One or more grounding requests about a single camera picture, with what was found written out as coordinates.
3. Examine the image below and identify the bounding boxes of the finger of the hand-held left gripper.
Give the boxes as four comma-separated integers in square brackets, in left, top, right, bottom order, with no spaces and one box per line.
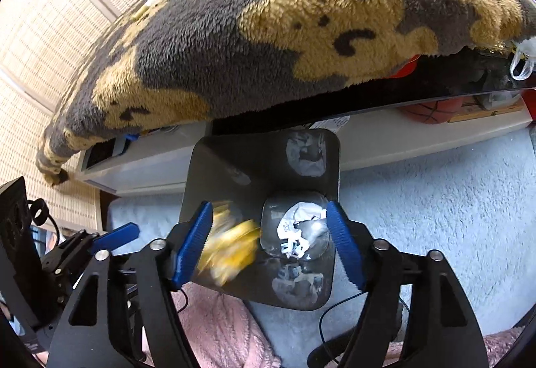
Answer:
[86,223,140,256]

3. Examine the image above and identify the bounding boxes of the white plastic bag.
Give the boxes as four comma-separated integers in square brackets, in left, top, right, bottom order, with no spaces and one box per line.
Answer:
[509,39,536,81]

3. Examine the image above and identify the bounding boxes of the orange basketball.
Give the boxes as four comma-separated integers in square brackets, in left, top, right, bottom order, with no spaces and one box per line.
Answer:
[398,97,463,126]

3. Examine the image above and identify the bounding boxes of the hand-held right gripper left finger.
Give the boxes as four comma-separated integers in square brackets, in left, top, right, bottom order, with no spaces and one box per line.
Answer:
[45,201,214,368]

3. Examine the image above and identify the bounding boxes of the black waste bin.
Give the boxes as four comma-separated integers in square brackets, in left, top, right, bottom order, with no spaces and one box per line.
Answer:
[178,129,341,312]

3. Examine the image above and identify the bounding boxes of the flat cardboard box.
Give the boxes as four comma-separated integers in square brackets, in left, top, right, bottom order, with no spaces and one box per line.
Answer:
[448,100,524,124]

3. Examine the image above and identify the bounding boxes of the yellow wrapper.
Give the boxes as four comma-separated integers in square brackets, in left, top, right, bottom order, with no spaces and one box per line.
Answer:
[197,203,262,285]

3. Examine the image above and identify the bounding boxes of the woven rattan sliding screen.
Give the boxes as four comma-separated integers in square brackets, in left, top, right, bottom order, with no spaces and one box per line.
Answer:
[0,0,162,226]

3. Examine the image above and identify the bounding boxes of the grey bear printed blanket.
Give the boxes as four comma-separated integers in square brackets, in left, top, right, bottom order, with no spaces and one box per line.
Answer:
[36,0,536,187]

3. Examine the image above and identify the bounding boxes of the pink fleece clothing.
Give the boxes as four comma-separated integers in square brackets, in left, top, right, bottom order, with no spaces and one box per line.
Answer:
[142,282,524,368]

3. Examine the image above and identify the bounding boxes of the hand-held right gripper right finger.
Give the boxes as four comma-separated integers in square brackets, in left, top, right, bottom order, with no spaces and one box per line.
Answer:
[326,201,490,368]

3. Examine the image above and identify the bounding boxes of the white low shelf unit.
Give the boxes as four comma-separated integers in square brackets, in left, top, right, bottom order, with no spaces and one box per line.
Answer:
[79,106,532,198]

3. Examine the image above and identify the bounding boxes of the white printed paper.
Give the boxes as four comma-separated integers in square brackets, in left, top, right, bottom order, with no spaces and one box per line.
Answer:
[276,203,329,260]

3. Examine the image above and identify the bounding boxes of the red container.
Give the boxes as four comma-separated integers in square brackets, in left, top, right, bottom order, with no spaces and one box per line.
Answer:
[391,53,420,78]

